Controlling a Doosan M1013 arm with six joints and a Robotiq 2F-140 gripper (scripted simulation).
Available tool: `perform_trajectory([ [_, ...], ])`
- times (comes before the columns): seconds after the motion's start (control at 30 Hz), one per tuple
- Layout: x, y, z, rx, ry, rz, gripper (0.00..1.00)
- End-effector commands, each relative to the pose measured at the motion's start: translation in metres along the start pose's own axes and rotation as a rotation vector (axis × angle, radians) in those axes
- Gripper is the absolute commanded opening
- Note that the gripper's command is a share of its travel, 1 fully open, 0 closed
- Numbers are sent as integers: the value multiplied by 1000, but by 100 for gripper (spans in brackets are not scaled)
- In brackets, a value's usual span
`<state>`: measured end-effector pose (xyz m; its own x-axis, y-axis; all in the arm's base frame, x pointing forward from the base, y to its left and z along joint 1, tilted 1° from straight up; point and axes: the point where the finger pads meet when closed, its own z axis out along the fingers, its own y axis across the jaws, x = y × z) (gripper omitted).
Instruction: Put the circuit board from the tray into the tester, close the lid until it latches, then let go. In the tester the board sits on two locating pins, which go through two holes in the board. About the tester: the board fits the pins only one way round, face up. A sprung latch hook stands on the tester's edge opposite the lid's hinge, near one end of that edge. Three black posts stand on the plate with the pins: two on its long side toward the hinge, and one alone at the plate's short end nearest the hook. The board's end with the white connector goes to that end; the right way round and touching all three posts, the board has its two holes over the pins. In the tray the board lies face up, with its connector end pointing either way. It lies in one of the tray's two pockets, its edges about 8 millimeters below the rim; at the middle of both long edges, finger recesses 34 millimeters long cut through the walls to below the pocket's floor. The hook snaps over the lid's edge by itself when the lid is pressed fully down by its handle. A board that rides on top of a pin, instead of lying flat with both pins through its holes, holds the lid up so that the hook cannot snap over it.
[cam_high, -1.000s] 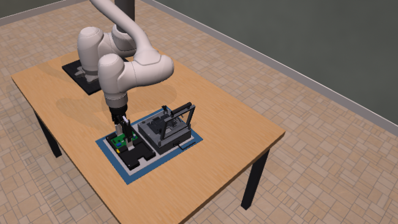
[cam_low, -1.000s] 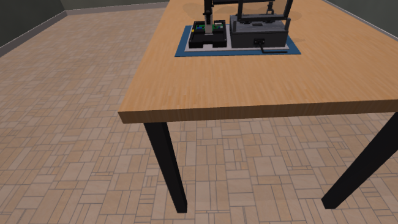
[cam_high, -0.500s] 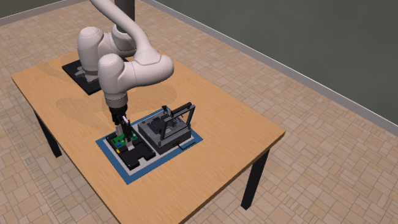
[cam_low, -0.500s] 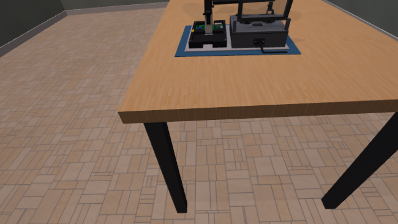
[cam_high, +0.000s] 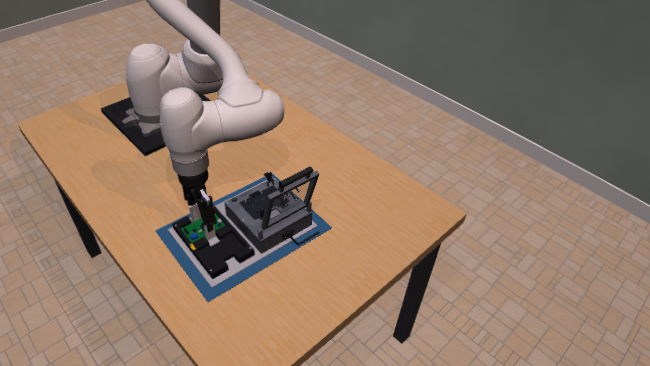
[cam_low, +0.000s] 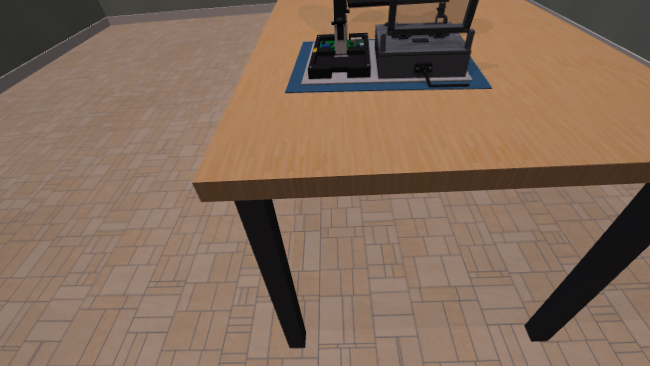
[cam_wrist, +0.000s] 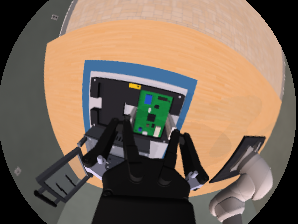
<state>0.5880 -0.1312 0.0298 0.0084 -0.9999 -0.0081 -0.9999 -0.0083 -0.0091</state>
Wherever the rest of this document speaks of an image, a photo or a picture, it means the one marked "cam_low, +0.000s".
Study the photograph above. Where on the green circuit board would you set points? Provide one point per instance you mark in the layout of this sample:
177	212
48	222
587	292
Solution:
354	42

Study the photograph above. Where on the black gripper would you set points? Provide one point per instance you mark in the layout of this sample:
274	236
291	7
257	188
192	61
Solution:
340	26

